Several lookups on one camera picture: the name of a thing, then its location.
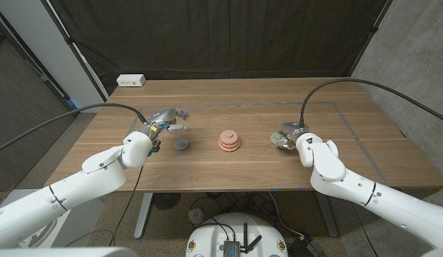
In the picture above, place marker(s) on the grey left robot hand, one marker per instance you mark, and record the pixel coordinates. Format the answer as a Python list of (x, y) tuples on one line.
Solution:
[(164, 118)]

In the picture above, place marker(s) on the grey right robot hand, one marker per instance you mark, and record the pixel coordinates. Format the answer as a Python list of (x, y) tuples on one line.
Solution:
[(289, 132)]

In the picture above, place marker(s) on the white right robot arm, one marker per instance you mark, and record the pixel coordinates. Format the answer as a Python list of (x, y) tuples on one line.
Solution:
[(332, 167)]

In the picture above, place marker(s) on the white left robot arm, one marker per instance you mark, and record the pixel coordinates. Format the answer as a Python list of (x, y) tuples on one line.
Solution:
[(100, 167)]

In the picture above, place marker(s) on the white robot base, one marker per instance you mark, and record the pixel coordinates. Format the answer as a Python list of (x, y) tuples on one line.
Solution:
[(207, 235)]

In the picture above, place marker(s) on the white power strip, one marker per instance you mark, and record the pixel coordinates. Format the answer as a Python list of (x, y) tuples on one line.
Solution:
[(130, 80)]

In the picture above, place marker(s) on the black round floor fan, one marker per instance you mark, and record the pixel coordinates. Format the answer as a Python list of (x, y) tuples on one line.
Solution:
[(166, 200)]

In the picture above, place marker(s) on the metal table leg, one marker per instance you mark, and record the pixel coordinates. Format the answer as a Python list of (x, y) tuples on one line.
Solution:
[(327, 217), (143, 217)]

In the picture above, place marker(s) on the black backdrop curtain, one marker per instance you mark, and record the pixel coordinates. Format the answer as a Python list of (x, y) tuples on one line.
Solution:
[(221, 35)]

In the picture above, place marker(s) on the grey round floor object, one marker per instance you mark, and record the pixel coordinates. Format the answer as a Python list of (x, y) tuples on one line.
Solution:
[(196, 216)]

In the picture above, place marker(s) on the black backdrop stand pole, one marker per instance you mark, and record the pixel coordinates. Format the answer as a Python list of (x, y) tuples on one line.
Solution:
[(371, 34), (75, 50)]

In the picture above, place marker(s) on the black power adapter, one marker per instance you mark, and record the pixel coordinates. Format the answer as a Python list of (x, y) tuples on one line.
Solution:
[(303, 247)]

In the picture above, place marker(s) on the black antenna radio box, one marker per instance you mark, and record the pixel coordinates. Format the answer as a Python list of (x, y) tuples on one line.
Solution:
[(231, 248)]

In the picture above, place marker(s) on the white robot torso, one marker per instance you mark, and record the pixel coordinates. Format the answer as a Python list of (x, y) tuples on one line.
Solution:
[(64, 252)]

